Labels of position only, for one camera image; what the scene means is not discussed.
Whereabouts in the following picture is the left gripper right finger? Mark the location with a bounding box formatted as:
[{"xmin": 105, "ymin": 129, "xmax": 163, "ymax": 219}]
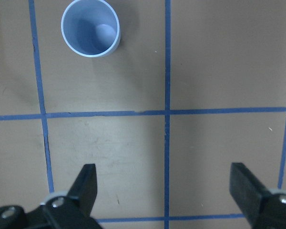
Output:
[{"xmin": 229, "ymin": 162, "xmax": 286, "ymax": 229}]

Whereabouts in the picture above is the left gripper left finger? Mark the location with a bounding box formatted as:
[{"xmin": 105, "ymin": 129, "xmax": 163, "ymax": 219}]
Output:
[{"xmin": 0, "ymin": 164, "xmax": 102, "ymax": 229}]

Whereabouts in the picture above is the light blue plastic cup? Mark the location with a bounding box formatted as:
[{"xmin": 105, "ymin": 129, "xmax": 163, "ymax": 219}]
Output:
[{"xmin": 61, "ymin": 0, "xmax": 121, "ymax": 58}]

